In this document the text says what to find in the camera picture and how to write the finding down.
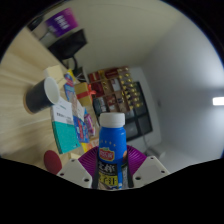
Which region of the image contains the yellow gift box red ribbon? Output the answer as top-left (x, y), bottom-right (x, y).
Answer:
top-left (73, 81), bottom-right (97, 108)

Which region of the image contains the beige kraft notebook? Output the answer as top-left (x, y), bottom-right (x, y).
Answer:
top-left (43, 64), bottom-right (65, 84)

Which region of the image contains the flat round red coaster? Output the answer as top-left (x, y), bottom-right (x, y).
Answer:
top-left (43, 149), bottom-right (63, 175)

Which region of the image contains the wooden shelf unit with trophies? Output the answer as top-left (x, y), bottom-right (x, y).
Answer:
top-left (87, 65), bottom-right (144, 116)

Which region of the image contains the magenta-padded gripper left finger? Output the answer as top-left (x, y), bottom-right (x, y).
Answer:
top-left (56, 146), bottom-right (101, 188)

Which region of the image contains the purple sign board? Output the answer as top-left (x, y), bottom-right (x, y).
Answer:
top-left (45, 7), bottom-right (80, 38)

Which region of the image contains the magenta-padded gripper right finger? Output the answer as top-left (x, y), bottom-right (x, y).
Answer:
top-left (124, 145), bottom-right (171, 188)

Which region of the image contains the black office chair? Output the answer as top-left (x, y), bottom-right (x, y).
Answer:
top-left (47, 28), bottom-right (88, 71)

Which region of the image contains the black mug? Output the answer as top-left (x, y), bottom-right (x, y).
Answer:
top-left (24, 76), bottom-right (61, 115)

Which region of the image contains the teal book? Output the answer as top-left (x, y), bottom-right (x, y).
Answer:
top-left (51, 120), bottom-right (82, 155)

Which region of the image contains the dark glass door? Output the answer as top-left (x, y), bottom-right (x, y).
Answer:
top-left (123, 81), bottom-right (155, 143)

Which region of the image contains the blue white-capped drink bottle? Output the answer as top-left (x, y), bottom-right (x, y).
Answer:
top-left (97, 112), bottom-right (129, 191)

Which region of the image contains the white booklet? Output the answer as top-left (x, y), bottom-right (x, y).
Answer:
top-left (50, 99), bottom-right (75, 127)

